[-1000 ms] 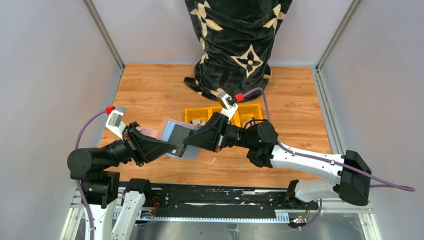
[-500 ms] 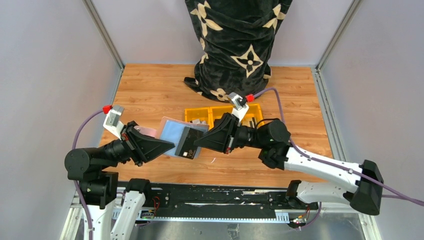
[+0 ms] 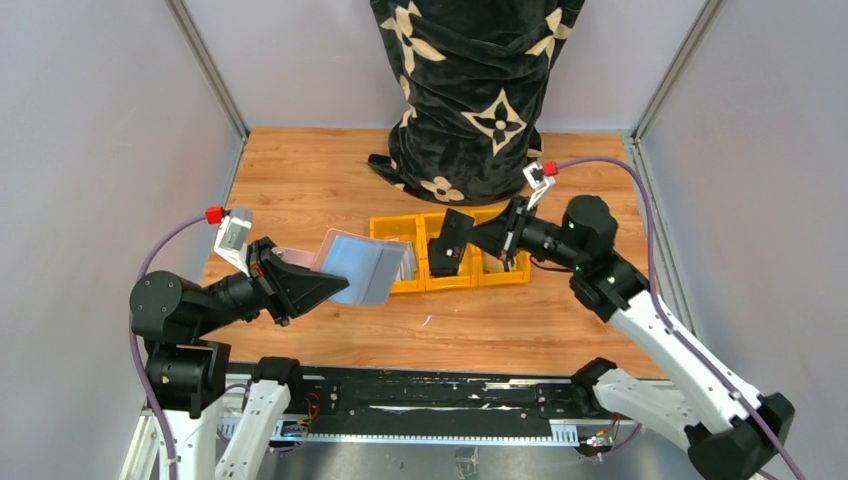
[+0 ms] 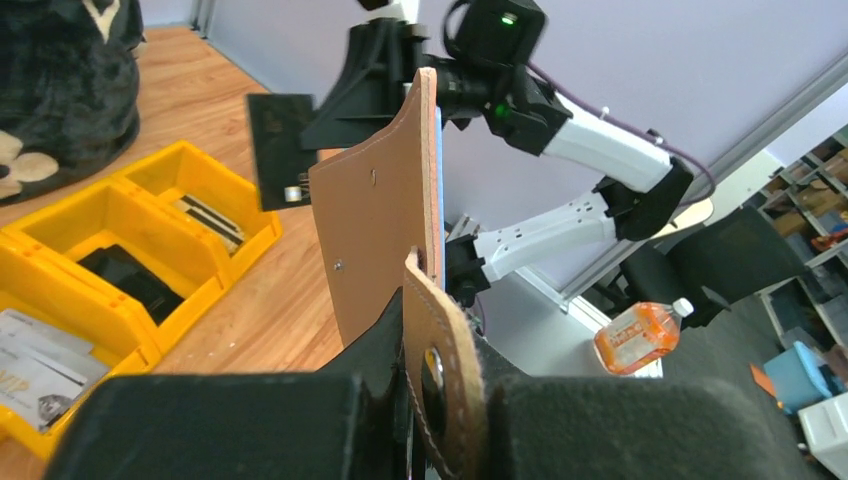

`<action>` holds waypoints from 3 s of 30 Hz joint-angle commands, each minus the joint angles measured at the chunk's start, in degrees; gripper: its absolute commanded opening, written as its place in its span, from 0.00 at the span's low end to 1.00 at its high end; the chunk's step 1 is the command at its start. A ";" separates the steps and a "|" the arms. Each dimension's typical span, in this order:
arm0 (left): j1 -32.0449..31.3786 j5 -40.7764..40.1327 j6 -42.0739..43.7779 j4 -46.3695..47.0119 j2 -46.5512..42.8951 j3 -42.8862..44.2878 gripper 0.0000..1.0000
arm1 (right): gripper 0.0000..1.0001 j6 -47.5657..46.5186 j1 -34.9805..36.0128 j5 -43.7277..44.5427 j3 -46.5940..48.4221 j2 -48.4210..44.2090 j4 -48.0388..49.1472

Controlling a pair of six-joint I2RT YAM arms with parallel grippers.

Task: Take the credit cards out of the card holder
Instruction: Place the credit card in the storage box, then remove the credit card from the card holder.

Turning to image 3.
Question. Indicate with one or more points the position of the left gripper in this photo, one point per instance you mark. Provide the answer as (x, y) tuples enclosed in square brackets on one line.
[(270, 281)]

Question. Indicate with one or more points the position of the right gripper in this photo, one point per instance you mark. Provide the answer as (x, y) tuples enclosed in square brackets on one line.
[(512, 232)]

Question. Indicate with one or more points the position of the dark grey card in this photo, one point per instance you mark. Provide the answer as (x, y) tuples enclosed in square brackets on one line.
[(446, 251)]

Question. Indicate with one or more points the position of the pink leather card holder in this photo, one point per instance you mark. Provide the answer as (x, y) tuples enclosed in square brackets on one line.
[(370, 265)]

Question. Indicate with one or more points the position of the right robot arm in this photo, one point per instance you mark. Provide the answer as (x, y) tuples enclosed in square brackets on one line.
[(726, 426)]

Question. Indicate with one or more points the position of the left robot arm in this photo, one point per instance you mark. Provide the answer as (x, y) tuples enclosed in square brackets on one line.
[(185, 375)]

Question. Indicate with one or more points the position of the yellow plastic end bin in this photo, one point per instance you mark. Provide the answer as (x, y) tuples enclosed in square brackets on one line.
[(520, 271)]

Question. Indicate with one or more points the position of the black floral blanket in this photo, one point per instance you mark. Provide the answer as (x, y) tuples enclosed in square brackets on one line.
[(474, 77)]

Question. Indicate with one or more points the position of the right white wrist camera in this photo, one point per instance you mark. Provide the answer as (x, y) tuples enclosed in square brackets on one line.
[(541, 178)]

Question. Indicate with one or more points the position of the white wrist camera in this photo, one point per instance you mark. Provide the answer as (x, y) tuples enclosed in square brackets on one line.
[(541, 178), (231, 237)]

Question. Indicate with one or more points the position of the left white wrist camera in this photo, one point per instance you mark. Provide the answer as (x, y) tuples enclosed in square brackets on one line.
[(231, 237)]

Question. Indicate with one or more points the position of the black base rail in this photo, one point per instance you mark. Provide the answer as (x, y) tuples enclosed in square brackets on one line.
[(364, 405)]

